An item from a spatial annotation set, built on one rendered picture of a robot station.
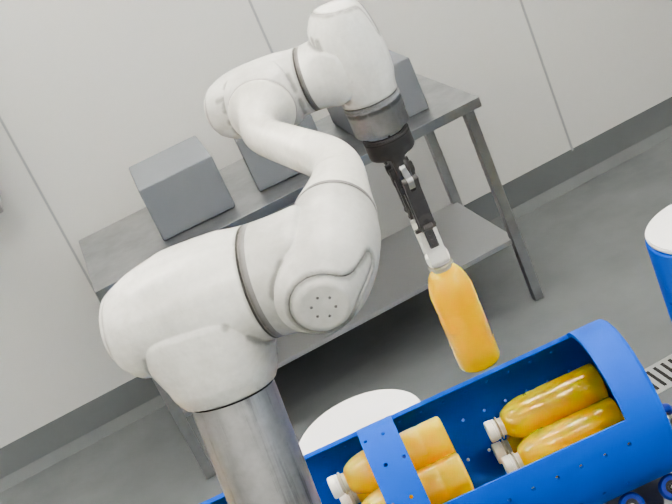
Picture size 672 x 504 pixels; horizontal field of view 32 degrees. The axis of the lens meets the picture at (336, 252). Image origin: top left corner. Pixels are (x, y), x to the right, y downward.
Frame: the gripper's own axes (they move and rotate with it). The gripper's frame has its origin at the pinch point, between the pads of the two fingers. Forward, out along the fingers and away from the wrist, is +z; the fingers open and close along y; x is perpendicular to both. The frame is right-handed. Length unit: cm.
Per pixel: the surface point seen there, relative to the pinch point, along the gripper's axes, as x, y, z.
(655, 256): -51, 52, 50
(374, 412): 20, 38, 47
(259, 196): 24, 245, 66
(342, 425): 27, 39, 47
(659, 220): -58, 62, 48
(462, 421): 6.0, 10.1, 40.2
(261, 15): -9, 328, 21
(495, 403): -0.8, 9.9, 39.6
